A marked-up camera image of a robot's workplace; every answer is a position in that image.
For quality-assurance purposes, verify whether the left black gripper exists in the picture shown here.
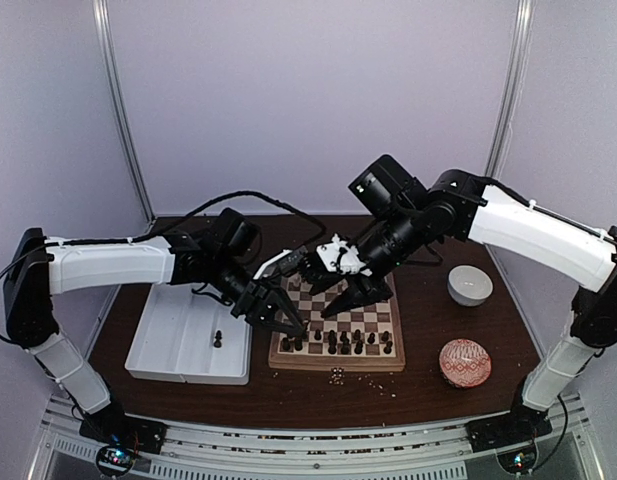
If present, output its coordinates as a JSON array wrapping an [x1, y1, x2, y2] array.
[[210, 251, 306, 336]]

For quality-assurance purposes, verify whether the wooden chess board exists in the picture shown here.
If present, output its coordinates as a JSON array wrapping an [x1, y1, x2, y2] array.
[[268, 275, 406, 373]]

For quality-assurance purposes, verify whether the white plastic divided tray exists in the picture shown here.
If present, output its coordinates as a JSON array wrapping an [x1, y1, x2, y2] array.
[[125, 285, 252, 386]]

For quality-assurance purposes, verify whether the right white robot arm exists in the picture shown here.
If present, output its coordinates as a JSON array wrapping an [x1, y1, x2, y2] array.
[[317, 155, 617, 442]]

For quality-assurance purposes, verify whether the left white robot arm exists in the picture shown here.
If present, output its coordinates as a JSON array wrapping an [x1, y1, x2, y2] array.
[[0, 208, 304, 444]]

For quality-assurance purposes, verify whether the white ceramic bowl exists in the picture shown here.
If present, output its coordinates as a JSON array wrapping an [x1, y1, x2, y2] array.
[[447, 265, 494, 307]]

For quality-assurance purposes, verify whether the red patterned bowl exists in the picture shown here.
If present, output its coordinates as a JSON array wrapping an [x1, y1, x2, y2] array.
[[438, 338, 492, 389]]

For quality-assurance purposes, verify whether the right wrist camera with cable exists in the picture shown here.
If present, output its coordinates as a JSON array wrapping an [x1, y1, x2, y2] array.
[[308, 234, 372, 277]]

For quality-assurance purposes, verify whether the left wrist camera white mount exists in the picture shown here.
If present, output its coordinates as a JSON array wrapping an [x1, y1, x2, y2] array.
[[254, 246, 308, 280]]

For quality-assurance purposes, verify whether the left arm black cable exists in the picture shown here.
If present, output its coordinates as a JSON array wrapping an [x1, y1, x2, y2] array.
[[127, 189, 334, 246]]

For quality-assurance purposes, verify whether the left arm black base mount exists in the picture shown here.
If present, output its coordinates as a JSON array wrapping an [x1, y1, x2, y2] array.
[[79, 415, 167, 454]]

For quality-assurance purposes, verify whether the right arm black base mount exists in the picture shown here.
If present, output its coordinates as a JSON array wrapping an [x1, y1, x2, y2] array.
[[466, 413, 553, 453]]

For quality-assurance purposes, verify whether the aluminium front rail frame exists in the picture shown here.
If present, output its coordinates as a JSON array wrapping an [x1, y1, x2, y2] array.
[[24, 395, 609, 479]]

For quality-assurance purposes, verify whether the right aluminium corner post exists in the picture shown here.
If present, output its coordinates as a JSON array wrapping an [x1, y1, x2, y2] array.
[[484, 0, 535, 179]]

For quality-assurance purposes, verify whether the aluminium corner post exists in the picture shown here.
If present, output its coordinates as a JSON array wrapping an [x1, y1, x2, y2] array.
[[484, 0, 535, 179], [92, 0, 156, 224]]

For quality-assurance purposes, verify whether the left aluminium corner post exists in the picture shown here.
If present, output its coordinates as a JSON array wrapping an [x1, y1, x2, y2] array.
[[92, 0, 156, 224]]

